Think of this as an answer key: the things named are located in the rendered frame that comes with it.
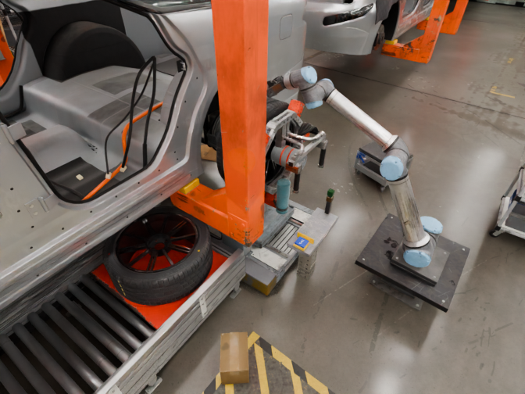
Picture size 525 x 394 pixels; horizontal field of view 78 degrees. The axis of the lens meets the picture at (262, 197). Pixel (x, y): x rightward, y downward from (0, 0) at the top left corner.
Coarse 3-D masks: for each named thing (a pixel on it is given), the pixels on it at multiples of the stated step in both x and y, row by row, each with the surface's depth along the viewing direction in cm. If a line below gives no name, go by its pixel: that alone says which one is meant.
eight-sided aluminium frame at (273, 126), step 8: (288, 112) 208; (272, 120) 199; (280, 120) 199; (288, 120) 206; (296, 120) 215; (272, 128) 195; (296, 128) 230; (272, 136) 196; (280, 176) 240; (288, 176) 240; (272, 184) 232; (272, 192) 226
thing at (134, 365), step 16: (240, 256) 214; (224, 272) 204; (208, 288) 194; (192, 304) 185; (176, 320) 177; (160, 336) 170; (144, 352) 164; (128, 368) 158; (144, 368) 169; (112, 384) 153; (128, 384) 162
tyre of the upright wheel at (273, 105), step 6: (270, 102) 205; (276, 102) 205; (282, 102) 209; (270, 108) 200; (276, 108) 204; (282, 108) 210; (270, 114) 201; (276, 114) 206; (294, 126) 235; (294, 132) 239; (216, 150) 207; (222, 150) 205; (216, 156) 209; (222, 156) 207; (216, 162) 212; (222, 162) 208; (222, 168) 213; (282, 168) 246; (222, 174) 217
